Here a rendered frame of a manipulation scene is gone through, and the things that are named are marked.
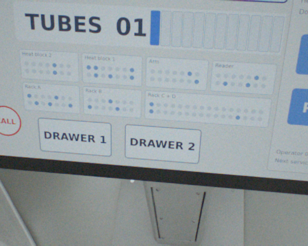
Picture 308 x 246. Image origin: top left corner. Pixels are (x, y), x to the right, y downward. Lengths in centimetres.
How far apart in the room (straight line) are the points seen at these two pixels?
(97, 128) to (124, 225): 99
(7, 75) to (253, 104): 29
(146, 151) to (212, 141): 8
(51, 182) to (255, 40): 126
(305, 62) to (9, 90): 35
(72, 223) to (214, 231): 51
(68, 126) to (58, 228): 106
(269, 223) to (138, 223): 47
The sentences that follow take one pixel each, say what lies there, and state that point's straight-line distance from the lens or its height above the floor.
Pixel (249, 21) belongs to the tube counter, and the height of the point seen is 112.
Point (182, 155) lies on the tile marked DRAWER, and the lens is 50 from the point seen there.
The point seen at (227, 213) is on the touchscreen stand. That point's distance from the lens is 148.
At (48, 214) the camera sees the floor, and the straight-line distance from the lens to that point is 158.
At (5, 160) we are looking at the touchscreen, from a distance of 57.
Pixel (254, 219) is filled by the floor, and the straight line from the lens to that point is 153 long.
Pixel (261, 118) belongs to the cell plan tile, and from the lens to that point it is 49.
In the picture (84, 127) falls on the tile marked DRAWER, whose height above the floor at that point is 102.
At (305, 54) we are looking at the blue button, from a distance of 47.
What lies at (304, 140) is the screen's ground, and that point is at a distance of 51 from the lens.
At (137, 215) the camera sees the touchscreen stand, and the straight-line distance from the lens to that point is 147.
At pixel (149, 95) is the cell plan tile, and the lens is 48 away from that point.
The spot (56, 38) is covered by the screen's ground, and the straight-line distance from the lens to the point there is 49.
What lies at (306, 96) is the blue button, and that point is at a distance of 49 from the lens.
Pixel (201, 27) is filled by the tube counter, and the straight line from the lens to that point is 45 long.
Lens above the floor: 145
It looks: 62 degrees down
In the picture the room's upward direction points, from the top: 5 degrees counter-clockwise
